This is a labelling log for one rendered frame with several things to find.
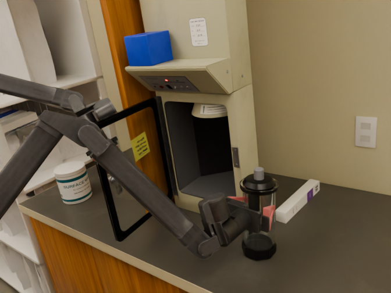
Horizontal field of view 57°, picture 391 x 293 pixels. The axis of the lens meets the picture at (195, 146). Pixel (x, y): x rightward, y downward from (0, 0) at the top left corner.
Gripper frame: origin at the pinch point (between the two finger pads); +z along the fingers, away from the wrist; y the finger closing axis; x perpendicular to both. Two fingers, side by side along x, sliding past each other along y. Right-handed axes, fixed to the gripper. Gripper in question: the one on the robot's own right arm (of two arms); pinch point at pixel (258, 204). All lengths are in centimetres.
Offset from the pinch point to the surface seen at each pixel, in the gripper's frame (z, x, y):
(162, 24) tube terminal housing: 4, -50, 36
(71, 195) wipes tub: -11, 16, 84
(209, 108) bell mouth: 8.5, -24.0, 22.9
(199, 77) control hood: -3.7, -36.3, 16.5
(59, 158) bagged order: 15, 20, 137
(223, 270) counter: -12.3, 17.2, 4.6
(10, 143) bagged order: -4, 6, 148
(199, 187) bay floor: 13.2, 9.2, 33.1
